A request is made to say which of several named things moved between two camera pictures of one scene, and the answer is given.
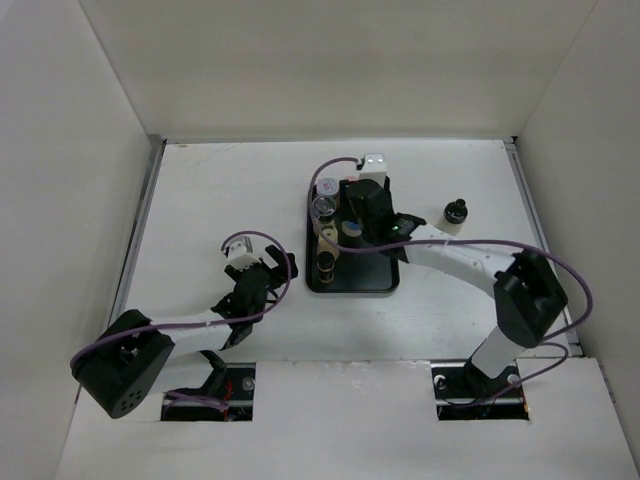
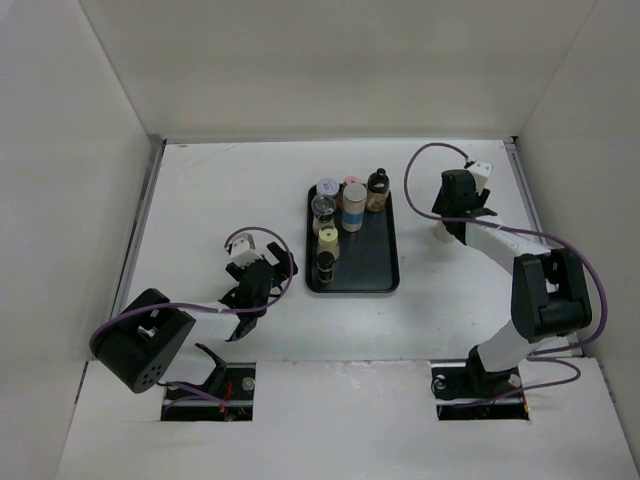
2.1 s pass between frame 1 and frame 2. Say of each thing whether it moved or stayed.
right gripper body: moved
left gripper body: stayed
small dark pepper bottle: stayed
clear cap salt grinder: stayed
